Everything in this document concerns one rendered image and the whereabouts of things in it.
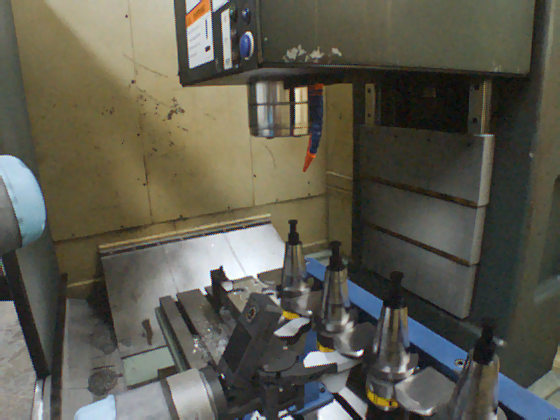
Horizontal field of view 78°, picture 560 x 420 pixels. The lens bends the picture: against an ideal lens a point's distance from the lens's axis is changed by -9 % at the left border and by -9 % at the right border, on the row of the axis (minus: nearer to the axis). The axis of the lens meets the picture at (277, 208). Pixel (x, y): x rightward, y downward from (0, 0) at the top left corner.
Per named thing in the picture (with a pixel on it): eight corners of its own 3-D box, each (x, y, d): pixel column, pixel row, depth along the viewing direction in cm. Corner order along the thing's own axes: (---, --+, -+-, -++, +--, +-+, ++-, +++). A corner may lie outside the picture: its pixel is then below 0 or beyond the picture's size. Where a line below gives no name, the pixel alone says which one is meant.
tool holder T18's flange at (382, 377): (426, 382, 40) (428, 365, 39) (378, 396, 39) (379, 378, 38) (397, 350, 46) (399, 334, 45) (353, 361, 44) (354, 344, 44)
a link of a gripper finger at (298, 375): (333, 357, 49) (267, 364, 48) (332, 347, 48) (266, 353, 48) (340, 382, 44) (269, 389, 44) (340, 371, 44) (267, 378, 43)
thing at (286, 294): (322, 295, 60) (322, 282, 60) (293, 309, 57) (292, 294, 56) (296, 282, 65) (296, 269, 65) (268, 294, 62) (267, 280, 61)
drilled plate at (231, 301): (263, 355, 86) (262, 338, 84) (221, 301, 111) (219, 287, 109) (343, 326, 96) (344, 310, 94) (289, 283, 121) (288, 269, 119)
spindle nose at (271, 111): (328, 135, 82) (327, 78, 78) (255, 139, 78) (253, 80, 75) (305, 130, 97) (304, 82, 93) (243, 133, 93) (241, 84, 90)
